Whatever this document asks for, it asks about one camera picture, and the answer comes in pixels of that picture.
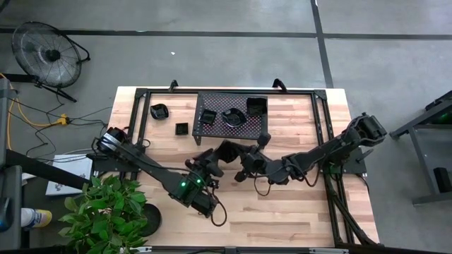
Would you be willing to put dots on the black box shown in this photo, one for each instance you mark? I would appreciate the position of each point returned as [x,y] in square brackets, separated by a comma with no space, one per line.
[443,180]

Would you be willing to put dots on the white printed sheet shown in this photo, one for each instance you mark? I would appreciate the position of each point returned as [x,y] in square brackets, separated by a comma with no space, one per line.
[65,187]

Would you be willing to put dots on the small black square plate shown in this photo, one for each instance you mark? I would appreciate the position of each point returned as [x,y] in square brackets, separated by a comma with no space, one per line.
[182,128]
[208,116]

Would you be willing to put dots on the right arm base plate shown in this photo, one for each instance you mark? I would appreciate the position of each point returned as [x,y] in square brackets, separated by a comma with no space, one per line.
[356,166]

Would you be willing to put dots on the deep black square plate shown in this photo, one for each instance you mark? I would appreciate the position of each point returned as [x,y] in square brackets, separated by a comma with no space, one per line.
[256,106]

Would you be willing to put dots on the grey equipment cart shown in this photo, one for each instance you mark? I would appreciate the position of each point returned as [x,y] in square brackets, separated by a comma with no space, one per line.
[8,197]

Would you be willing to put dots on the white yellow spray can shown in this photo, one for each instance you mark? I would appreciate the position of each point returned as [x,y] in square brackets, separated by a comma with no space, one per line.
[37,218]

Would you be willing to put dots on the black metal table frame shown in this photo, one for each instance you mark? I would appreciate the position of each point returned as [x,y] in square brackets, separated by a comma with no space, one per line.
[229,91]

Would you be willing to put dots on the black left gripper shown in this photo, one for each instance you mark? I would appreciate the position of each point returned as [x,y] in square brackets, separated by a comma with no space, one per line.
[203,168]

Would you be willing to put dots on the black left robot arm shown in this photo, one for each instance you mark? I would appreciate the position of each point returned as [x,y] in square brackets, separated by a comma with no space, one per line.
[159,173]

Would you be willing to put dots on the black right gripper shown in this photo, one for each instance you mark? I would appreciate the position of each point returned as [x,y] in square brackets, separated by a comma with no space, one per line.
[253,162]

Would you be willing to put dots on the black perforated metal shelf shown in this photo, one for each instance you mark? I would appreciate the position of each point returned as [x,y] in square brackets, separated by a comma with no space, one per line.
[254,128]

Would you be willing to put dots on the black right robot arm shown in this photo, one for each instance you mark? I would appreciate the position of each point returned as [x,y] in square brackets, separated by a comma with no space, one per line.
[318,155]

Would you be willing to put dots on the black floor fan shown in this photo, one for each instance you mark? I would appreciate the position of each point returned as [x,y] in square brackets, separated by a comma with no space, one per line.
[53,55]

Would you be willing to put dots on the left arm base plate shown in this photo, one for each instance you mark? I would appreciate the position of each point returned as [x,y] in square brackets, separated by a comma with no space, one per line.
[106,166]

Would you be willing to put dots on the black oval mini plate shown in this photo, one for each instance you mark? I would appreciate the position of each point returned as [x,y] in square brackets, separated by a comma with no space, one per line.
[159,112]

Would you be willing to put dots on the large green potted plant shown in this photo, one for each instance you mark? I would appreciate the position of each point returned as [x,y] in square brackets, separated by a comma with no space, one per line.
[106,215]

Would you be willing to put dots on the black diagonal beam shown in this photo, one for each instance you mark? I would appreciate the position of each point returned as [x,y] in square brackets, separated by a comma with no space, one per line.
[42,170]

